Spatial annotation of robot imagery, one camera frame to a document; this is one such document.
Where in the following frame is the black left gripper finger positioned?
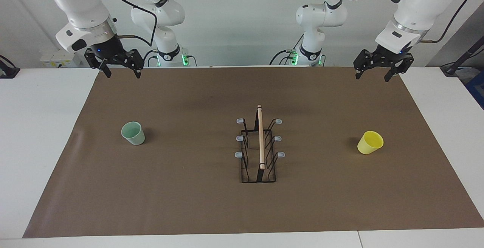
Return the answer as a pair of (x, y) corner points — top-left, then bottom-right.
(385, 54), (414, 82)
(354, 50), (373, 80)

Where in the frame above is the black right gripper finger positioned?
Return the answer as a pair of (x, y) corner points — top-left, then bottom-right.
(127, 49), (145, 79)
(84, 49), (112, 78)

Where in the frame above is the pale green plastic cup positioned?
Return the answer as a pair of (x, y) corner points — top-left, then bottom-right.
(121, 121), (146, 146)

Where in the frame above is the yellow plastic cup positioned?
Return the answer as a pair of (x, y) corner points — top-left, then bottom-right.
(357, 130), (384, 155)

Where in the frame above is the black stand pole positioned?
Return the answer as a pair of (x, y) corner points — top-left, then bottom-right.
(441, 36), (484, 78)

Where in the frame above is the blue box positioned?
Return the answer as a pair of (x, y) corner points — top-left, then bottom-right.
(465, 70), (484, 109)

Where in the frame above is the black table clamp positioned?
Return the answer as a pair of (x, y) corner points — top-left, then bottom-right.
(0, 55), (20, 79)

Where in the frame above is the brown table mat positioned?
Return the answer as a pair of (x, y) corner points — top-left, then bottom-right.
(23, 67), (484, 238)

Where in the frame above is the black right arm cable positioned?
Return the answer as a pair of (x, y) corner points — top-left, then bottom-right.
(95, 0), (158, 47)

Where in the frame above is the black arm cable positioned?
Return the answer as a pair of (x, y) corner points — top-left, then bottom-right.
(338, 0), (474, 43)
(95, 0), (158, 47)

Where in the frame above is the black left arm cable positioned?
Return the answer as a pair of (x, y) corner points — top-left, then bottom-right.
(338, 0), (474, 43)

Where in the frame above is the white wall socket box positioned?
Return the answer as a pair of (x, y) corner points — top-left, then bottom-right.
(40, 50), (82, 68)

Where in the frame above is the black base cable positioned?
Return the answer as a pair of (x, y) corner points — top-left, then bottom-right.
(269, 33), (304, 66)

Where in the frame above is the black wire cup rack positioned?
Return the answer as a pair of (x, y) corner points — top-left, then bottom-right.
(235, 104), (286, 183)

